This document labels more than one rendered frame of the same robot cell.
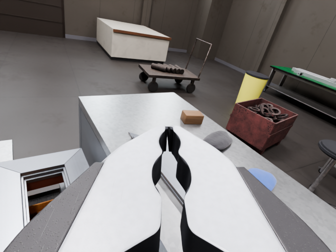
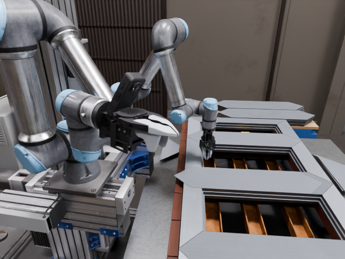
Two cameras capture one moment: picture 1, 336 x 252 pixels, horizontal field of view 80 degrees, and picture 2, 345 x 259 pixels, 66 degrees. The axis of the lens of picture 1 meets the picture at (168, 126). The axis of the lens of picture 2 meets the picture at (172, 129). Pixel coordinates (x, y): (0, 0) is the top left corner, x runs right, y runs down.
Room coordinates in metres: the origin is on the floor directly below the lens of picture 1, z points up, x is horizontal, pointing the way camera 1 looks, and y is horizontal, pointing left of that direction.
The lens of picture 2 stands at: (0.43, -0.33, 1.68)
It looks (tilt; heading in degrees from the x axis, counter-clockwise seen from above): 26 degrees down; 134
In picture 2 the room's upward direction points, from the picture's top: straight up
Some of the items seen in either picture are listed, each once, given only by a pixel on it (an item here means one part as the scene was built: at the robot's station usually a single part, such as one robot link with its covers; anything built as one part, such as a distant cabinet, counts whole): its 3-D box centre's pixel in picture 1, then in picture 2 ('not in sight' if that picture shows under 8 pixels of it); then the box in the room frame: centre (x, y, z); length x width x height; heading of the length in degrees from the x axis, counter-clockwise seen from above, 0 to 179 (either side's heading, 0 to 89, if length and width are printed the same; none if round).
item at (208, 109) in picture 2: not in sight; (209, 109); (-0.33, 0.71, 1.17); 0.09 x 0.08 x 0.11; 15
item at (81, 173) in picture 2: not in sight; (80, 162); (-0.47, 0.05, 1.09); 0.15 x 0.15 x 0.10
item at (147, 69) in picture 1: (172, 63); not in sight; (4.48, 0.21, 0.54); 1.32 x 0.77 x 1.09; 123
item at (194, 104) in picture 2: not in sight; (190, 107); (-0.42, 0.67, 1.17); 0.11 x 0.11 x 0.08; 15
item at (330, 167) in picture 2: not in sight; (342, 171); (0.24, 1.30, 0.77); 0.45 x 0.20 x 0.04; 130
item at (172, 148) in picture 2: not in sight; (171, 148); (-0.75, 0.86, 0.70); 0.39 x 0.12 x 0.04; 130
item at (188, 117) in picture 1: (192, 117); not in sight; (0.93, -0.11, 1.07); 0.10 x 0.06 x 0.05; 114
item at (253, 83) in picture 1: (250, 91); not in sight; (4.37, -1.56, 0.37); 0.48 x 0.47 x 0.75; 33
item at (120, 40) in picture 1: (130, 40); not in sight; (6.96, 1.83, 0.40); 2.20 x 1.74 x 0.81; 34
